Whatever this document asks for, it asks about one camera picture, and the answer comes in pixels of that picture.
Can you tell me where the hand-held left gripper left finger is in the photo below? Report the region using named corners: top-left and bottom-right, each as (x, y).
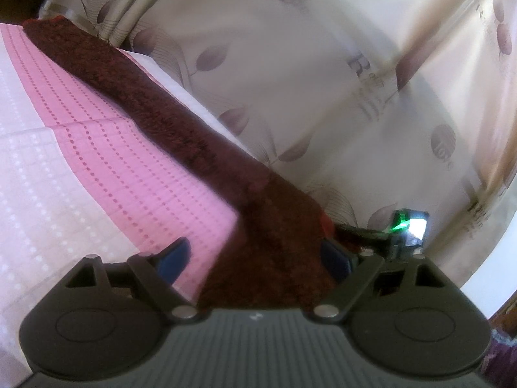
top-left (66, 236), bottom-right (202, 324)

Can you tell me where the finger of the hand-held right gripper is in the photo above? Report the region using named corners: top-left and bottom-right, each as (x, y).
top-left (333, 224), bottom-right (389, 251)

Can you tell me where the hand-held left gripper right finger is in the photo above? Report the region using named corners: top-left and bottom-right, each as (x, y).
top-left (313, 239), bottom-right (450, 324)

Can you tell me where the dark red fuzzy cloth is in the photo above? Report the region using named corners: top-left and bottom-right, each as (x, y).
top-left (22, 15), bottom-right (364, 312)

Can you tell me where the pink and white bed sheet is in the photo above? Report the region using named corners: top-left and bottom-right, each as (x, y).
top-left (0, 22), bottom-right (267, 388)

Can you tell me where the purple clothing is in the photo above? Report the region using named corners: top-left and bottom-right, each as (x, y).
top-left (480, 323), bottom-right (517, 388)

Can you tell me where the beige leaf print curtain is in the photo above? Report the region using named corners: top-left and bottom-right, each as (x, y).
top-left (38, 0), bottom-right (517, 292)

